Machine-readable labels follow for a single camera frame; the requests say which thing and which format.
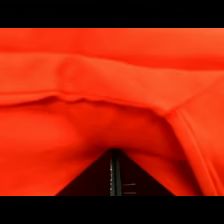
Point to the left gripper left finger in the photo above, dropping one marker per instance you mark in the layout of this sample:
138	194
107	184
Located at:
90	178

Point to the red T-shirt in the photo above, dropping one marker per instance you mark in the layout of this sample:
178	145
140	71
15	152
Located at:
110	90

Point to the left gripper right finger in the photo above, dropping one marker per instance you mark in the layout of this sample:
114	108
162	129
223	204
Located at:
140	180

